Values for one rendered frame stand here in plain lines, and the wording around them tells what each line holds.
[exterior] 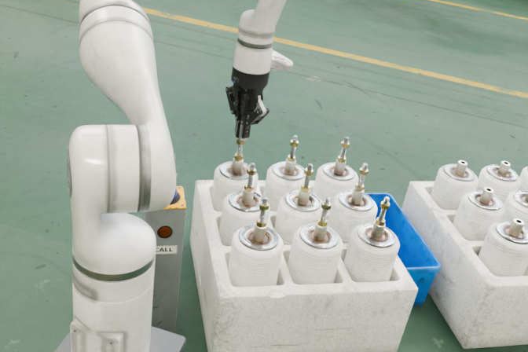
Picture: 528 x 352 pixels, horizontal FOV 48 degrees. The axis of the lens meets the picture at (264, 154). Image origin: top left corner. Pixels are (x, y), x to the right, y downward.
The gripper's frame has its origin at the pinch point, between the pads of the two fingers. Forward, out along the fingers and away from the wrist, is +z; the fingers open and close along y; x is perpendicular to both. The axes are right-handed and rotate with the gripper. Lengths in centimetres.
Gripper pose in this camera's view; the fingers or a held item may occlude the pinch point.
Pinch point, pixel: (242, 130)
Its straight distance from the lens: 125.7
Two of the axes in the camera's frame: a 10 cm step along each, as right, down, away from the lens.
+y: 5.9, 4.6, -6.6
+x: 8.0, -1.9, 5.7
